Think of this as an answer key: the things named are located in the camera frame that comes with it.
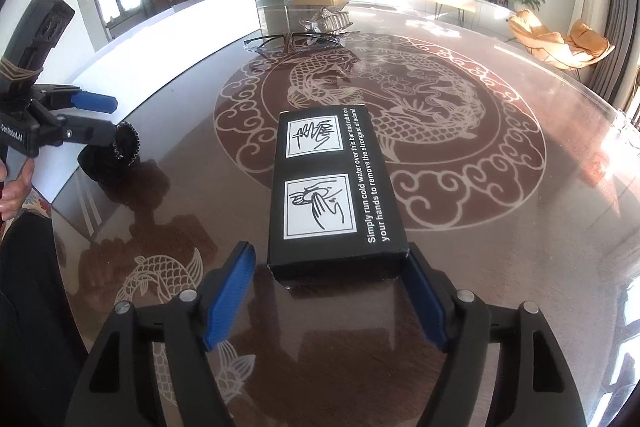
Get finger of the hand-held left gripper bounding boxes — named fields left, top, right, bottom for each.
left=30, top=85, right=119, bottom=114
left=37, top=112, right=121, bottom=148

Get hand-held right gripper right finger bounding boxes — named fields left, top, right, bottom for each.
left=400, top=243, right=578, bottom=427

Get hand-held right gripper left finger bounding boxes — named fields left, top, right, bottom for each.
left=64, top=241, right=258, bottom=427

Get black rhinestone scrunchie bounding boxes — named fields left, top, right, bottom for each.
left=79, top=121, right=141, bottom=182

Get black box white labels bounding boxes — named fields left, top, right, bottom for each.
left=266, top=104, right=411, bottom=293

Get patterned wooden desktop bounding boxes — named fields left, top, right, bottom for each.
left=50, top=2, right=640, bottom=427

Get person's left hand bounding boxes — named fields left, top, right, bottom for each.
left=0, top=157, right=37, bottom=224

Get floral patterned rug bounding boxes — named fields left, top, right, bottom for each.
left=25, top=187, right=53, bottom=219

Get white foam board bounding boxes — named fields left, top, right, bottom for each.
left=37, top=0, right=263, bottom=208

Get person's dark clothing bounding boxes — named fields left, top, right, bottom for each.
left=0, top=209, right=93, bottom=427

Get silver rhinestone hair claw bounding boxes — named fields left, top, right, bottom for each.
left=300, top=6, right=353, bottom=35

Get orange lounge chair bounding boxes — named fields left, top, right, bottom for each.
left=564, top=19, right=617, bottom=70
left=507, top=9, right=565, bottom=58

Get wooden bench hairpin legs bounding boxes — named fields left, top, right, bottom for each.
left=426, top=0, right=478, bottom=28

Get grey curtain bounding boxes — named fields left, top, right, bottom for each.
left=595, top=0, right=640, bottom=108

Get thin frame eyeglasses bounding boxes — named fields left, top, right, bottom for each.
left=243, top=32, right=361, bottom=56

